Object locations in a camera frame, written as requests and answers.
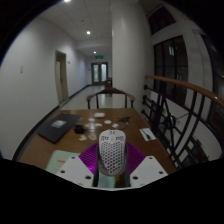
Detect white notepad with pen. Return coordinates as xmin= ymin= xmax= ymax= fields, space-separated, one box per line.
xmin=138 ymin=127 xmax=157 ymax=142

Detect wooden-topped black metal railing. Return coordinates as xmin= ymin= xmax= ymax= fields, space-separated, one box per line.
xmin=141 ymin=74 xmax=224 ymax=169

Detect ceiling lights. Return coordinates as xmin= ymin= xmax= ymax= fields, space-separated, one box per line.
xmin=62 ymin=0 xmax=98 ymax=55

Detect white honeycomb computer mouse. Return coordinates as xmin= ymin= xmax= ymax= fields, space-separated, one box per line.
xmin=96 ymin=129 xmax=128 ymax=177

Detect dark closed laptop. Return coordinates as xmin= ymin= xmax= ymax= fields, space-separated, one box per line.
xmin=36 ymin=112 xmax=84 ymax=145

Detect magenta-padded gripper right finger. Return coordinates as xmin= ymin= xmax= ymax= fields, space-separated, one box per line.
xmin=124 ymin=141 xmax=169 ymax=189

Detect pale flat wrapper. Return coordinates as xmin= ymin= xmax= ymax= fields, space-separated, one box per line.
xmin=84 ymin=122 xmax=103 ymax=130

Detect small black box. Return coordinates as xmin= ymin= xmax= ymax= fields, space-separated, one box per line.
xmin=73 ymin=124 xmax=86 ymax=135

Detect dark framed window wall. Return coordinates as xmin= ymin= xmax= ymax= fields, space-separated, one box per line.
xmin=147 ymin=4 xmax=224 ymax=134

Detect black tangled cable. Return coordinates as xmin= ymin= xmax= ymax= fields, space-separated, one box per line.
xmin=117 ymin=115 xmax=133 ymax=127

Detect beige side door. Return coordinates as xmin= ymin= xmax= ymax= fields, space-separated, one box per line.
xmin=54 ymin=49 xmax=70 ymax=105

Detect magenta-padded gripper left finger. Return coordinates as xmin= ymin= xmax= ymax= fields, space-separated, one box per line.
xmin=55 ymin=142 xmax=100 ymax=188

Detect brown wooden armchair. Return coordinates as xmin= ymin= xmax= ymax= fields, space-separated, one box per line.
xmin=85 ymin=86 xmax=137 ymax=110

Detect glass double door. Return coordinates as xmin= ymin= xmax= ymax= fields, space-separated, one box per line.
xmin=90 ymin=61 xmax=109 ymax=86

